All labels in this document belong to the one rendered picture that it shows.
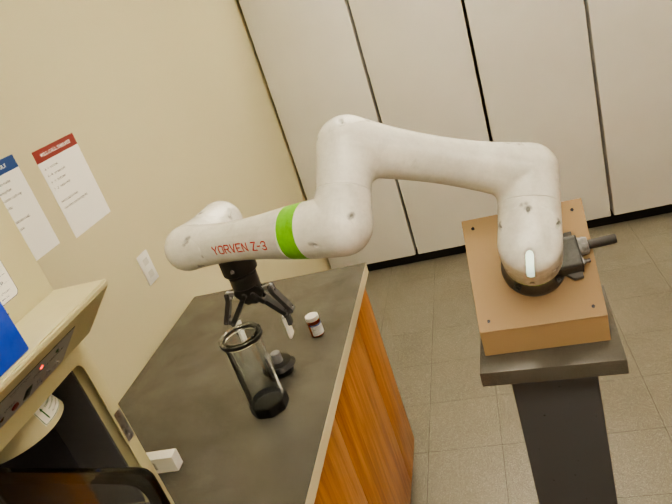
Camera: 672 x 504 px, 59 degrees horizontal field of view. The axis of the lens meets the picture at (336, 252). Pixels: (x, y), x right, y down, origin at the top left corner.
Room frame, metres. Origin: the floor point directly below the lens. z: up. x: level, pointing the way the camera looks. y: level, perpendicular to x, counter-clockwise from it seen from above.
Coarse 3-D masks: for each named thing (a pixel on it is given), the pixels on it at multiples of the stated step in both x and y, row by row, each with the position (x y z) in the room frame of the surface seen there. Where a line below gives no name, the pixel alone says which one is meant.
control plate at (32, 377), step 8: (72, 328) 0.91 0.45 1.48; (64, 344) 0.90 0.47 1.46; (64, 352) 0.92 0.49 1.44; (48, 360) 0.85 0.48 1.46; (32, 376) 0.81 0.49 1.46; (40, 376) 0.85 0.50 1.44; (24, 384) 0.79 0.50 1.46; (40, 384) 0.87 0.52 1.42; (16, 392) 0.78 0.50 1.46; (24, 392) 0.81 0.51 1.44; (32, 392) 0.85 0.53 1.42; (8, 400) 0.76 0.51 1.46; (16, 400) 0.79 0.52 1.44; (24, 400) 0.83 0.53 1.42; (0, 408) 0.74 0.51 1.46; (8, 408) 0.77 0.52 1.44; (0, 416) 0.75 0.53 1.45; (8, 416) 0.79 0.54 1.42; (0, 424) 0.77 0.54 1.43
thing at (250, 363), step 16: (224, 336) 1.31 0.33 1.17; (240, 336) 1.33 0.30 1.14; (256, 336) 1.26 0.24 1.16; (240, 352) 1.25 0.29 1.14; (256, 352) 1.26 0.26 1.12; (240, 368) 1.25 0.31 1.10; (256, 368) 1.25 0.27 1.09; (272, 368) 1.28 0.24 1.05; (256, 384) 1.25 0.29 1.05; (272, 384) 1.26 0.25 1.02; (256, 400) 1.25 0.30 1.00; (272, 400) 1.25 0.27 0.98
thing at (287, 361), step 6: (270, 354) 1.43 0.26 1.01; (276, 354) 1.42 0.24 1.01; (282, 354) 1.46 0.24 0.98; (288, 354) 1.45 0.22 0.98; (276, 360) 1.42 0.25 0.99; (282, 360) 1.42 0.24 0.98; (288, 360) 1.42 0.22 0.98; (294, 360) 1.42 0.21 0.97; (276, 366) 1.41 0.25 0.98; (282, 366) 1.40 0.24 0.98; (288, 366) 1.40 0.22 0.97; (276, 372) 1.39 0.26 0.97; (282, 372) 1.39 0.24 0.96; (288, 372) 1.40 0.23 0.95
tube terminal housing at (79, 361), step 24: (0, 216) 1.01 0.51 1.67; (0, 240) 0.99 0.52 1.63; (24, 240) 1.03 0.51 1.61; (24, 264) 1.00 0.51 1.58; (24, 288) 0.98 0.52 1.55; (48, 288) 1.02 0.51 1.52; (24, 312) 0.95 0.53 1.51; (72, 360) 0.99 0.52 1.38; (48, 384) 0.92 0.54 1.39; (96, 384) 1.01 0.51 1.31; (24, 408) 0.86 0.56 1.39; (96, 408) 1.02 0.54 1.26; (120, 408) 1.03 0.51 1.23; (0, 432) 0.81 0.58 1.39; (120, 432) 1.04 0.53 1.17; (144, 456) 1.02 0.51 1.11
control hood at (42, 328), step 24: (72, 288) 1.00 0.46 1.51; (96, 288) 0.97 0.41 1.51; (48, 312) 0.93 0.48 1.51; (72, 312) 0.90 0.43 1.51; (96, 312) 1.01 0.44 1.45; (24, 336) 0.86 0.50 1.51; (48, 336) 0.83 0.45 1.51; (72, 336) 0.93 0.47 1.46; (24, 360) 0.78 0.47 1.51; (0, 384) 0.73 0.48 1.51
